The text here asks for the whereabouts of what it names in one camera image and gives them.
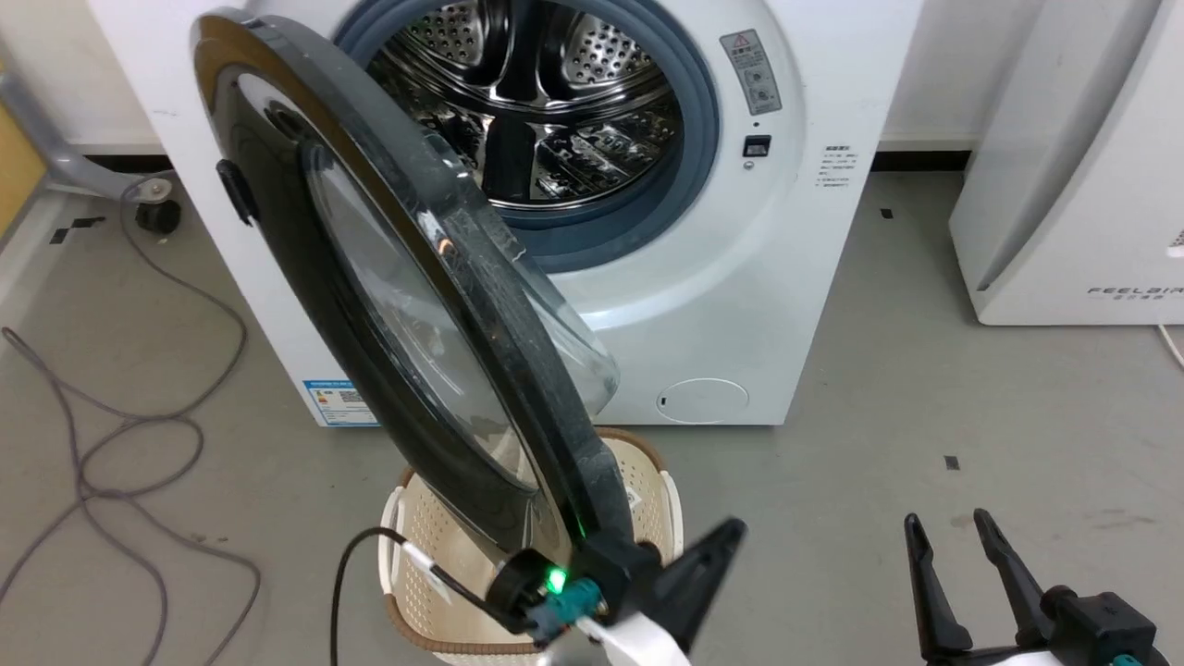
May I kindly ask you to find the black caster wheel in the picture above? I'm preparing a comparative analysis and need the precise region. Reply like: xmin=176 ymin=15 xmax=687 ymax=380
xmin=135 ymin=197 xmax=183 ymax=235

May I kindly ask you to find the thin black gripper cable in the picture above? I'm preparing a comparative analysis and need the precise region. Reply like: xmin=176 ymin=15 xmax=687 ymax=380
xmin=329 ymin=526 xmax=505 ymax=666

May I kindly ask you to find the cream plastic laundry basket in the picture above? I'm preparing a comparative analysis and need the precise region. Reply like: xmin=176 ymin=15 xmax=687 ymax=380
xmin=377 ymin=427 xmax=685 ymax=666

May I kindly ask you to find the steel washing machine drum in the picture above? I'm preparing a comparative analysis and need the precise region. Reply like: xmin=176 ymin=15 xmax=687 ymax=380
xmin=365 ymin=0 xmax=695 ymax=209

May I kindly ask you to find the blue energy label sticker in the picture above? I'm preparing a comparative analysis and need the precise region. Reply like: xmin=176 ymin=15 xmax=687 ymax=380
xmin=302 ymin=378 xmax=380 ymax=427

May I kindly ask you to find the black round washing machine door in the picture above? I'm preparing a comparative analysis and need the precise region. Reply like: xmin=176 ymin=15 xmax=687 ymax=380
xmin=190 ymin=7 xmax=641 ymax=567

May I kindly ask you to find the grey cable on floor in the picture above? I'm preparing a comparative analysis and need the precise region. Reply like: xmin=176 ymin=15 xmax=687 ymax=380
xmin=0 ymin=171 xmax=263 ymax=666

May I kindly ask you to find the round white filter cover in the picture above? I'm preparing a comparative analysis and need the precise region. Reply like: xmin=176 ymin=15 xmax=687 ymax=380
xmin=658 ymin=376 xmax=751 ymax=426

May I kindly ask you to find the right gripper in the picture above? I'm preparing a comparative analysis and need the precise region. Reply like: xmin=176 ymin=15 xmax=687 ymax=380
xmin=904 ymin=508 xmax=1168 ymax=666

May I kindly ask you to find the wooden furniture panel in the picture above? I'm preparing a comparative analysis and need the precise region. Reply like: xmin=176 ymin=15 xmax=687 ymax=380
xmin=0 ymin=97 xmax=49 ymax=240

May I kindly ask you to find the teal cable connector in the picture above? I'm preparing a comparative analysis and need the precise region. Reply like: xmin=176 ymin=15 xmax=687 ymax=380
xmin=535 ymin=579 xmax=604 ymax=643

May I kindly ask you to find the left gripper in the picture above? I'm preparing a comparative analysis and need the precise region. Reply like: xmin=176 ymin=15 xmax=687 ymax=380
xmin=546 ymin=516 xmax=748 ymax=666

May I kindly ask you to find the white front-load washing machine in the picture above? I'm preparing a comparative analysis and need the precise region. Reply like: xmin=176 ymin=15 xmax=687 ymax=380
xmin=88 ymin=0 xmax=926 ymax=428

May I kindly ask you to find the white air purifier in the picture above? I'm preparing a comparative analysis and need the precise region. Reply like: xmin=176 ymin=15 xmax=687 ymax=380
xmin=948 ymin=0 xmax=1184 ymax=327

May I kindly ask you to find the grey furniture leg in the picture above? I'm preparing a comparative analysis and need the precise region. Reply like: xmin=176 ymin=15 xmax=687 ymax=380
xmin=0 ymin=63 xmax=177 ymax=204

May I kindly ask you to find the grey rubber door gasket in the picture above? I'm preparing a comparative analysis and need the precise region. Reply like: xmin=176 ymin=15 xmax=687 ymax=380
xmin=333 ymin=0 xmax=722 ymax=275

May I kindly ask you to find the grey warning sticker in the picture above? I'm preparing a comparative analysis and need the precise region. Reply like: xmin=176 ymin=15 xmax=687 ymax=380
xmin=720 ymin=29 xmax=784 ymax=117

